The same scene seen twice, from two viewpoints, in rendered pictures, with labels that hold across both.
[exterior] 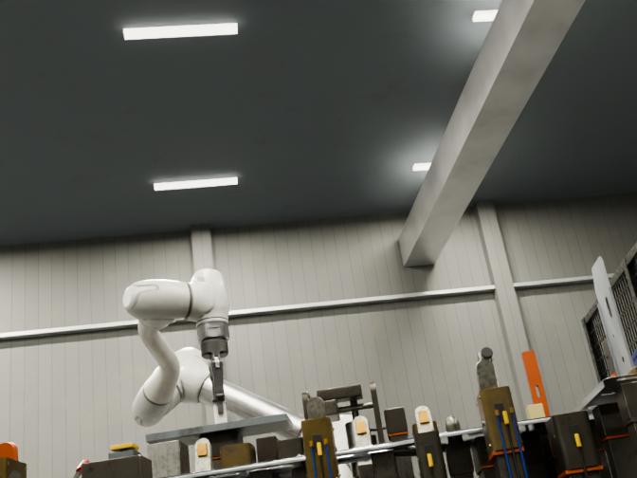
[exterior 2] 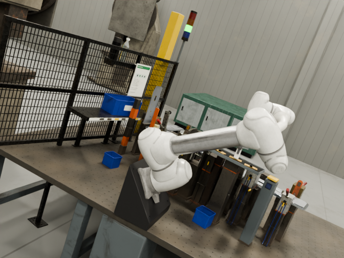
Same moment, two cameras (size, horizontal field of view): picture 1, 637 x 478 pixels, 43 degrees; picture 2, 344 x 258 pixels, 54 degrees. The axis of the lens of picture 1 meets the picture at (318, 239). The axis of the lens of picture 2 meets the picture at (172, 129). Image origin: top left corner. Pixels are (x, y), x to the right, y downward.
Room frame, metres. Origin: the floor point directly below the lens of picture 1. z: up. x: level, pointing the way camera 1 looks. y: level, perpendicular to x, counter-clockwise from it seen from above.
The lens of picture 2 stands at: (4.25, 0.87, 1.70)
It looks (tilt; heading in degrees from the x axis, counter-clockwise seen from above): 13 degrees down; 207
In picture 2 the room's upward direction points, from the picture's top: 20 degrees clockwise
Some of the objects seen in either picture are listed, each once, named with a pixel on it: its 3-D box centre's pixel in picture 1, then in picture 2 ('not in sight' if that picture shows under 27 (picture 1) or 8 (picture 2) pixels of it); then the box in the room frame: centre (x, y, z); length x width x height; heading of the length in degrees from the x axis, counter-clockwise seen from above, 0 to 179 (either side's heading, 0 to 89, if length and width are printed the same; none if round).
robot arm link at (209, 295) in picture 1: (205, 296); (260, 104); (2.16, 0.34, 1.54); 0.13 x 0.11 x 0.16; 123
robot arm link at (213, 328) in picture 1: (212, 333); not in sight; (2.17, 0.33, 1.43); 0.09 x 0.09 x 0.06
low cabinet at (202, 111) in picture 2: not in sight; (225, 122); (-3.60, -1.75, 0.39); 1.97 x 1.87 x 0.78; 99
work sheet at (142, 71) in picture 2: not in sight; (138, 80); (1.69, -0.90, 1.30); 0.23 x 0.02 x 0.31; 178
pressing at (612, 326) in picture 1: (614, 333); (152, 105); (1.78, -0.62, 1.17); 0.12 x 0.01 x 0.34; 178
